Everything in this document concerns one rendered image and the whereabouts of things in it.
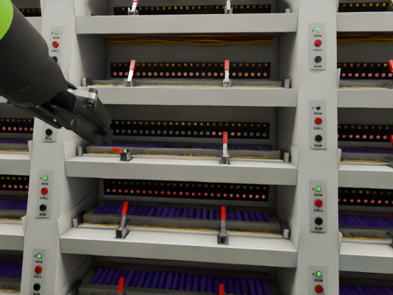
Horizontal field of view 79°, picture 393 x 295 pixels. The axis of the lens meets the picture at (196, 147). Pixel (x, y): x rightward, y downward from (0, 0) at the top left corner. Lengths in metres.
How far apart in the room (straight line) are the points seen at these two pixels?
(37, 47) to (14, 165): 0.53
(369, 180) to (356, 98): 0.21
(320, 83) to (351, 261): 0.44
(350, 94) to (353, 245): 0.38
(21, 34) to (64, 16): 0.54
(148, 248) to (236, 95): 0.45
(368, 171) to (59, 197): 0.78
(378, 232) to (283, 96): 0.44
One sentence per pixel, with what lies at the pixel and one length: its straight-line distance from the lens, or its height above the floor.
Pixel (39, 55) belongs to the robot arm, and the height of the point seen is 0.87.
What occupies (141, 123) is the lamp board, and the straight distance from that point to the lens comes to 0.82.
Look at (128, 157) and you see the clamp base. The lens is 0.66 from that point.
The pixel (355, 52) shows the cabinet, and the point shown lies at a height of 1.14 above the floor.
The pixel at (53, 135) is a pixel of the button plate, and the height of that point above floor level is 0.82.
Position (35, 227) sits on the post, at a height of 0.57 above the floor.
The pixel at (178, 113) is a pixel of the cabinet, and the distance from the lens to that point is 0.83.
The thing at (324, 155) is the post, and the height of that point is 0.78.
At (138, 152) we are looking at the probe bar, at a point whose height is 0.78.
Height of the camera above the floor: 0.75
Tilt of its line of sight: 4 degrees up
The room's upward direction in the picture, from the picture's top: 2 degrees clockwise
